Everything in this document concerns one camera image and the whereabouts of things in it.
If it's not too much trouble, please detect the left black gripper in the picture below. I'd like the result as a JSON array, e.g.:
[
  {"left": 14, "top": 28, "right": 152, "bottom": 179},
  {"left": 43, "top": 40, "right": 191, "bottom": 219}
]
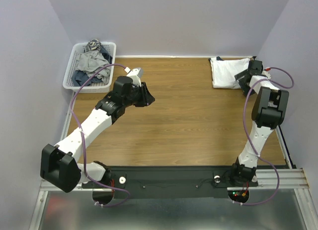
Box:
[{"left": 124, "top": 82, "right": 156, "bottom": 108}]

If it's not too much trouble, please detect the white printed tank top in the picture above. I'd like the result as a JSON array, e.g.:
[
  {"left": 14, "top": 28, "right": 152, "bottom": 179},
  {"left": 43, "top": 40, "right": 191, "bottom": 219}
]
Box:
[{"left": 209, "top": 57, "right": 250, "bottom": 89}]

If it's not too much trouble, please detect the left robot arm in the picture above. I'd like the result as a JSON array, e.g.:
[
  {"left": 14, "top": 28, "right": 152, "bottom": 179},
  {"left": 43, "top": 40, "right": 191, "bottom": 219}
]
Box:
[{"left": 40, "top": 76, "right": 155, "bottom": 193}]

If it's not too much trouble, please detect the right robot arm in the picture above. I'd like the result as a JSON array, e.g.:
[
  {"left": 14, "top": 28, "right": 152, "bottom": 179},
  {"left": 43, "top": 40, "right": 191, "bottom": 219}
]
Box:
[{"left": 229, "top": 60, "right": 289, "bottom": 185}]

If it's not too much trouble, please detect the grey tank top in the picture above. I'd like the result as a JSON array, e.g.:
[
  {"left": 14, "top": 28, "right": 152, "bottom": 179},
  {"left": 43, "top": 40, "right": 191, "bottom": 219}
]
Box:
[{"left": 76, "top": 51, "right": 111, "bottom": 84}]

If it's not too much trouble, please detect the navy blue tank top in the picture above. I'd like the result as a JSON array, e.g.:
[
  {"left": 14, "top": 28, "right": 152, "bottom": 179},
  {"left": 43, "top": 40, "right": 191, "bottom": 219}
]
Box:
[{"left": 72, "top": 71, "right": 102, "bottom": 86}]

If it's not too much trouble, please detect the patterned dark tank top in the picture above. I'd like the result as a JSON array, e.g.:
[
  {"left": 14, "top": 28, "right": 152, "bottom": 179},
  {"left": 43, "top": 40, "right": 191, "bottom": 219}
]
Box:
[{"left": 84, "top": 39, "right": 102, "bottom": 53}]

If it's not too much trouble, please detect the white plastic basket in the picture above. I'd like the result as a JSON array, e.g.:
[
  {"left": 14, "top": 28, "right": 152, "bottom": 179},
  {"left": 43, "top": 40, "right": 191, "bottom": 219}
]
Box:
[{"left": 63, "top": 42, "right": 116, "bottom": 93}]

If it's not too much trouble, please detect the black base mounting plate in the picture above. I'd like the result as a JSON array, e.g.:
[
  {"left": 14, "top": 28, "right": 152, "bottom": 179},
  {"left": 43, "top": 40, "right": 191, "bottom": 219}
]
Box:
[{"left": 81, "top": 165, "right": 259, "bottom": 200}]

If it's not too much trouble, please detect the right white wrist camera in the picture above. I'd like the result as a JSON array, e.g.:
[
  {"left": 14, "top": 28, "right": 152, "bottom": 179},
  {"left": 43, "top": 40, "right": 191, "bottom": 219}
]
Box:
[{"left": 261, "top": 67, "right": 271, "bottom": 79}]

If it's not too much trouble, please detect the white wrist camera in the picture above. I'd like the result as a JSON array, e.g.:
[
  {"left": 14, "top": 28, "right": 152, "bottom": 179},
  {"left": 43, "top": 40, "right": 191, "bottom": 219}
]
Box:
[
  {"left": 261, "top": 67, "right": 271, "bottom": 79},
  {"left": 124, "top": 67, "right": 144, "bottom": 86}
]

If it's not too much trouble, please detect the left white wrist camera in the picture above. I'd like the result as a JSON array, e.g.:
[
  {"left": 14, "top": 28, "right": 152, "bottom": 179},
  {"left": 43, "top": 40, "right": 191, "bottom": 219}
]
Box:
[{"left": 124, "top": 67, "right": 144, "bottom": 86}]

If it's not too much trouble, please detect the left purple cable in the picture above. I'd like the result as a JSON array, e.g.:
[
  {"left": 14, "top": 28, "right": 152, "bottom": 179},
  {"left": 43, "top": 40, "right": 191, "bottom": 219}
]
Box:
[{"left": 70, "top": 63, "right": 131, "bottom": 208}]

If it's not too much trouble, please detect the aluminium frame rail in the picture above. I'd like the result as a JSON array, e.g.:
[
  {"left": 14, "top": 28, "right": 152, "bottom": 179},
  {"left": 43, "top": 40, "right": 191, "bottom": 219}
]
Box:
[{"left": 256, "top": 169, "right": 309, "bottom": 189}]

